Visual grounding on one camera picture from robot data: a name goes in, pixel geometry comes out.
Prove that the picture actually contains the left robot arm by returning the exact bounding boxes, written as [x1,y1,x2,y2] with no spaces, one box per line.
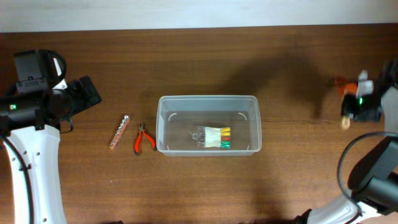
[1,49,102,223]

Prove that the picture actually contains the orange socket rail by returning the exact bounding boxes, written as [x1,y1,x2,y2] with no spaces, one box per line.
[109,115,130,150]

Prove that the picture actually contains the clear pack coloured plugs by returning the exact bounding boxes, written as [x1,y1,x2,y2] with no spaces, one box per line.
[191,126,231,149]

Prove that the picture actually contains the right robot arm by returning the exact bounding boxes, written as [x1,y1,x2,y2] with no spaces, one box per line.
[294,60,397,224]

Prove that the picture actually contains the clear plastic container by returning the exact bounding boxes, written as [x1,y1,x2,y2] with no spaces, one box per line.
[156,95,262,157]

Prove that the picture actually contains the orange scraper wooden handle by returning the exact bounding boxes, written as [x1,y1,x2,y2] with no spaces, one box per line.
[333,77,358,130]

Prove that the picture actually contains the orange handled pliers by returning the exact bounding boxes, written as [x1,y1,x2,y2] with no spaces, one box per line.
[134,123,157,156]

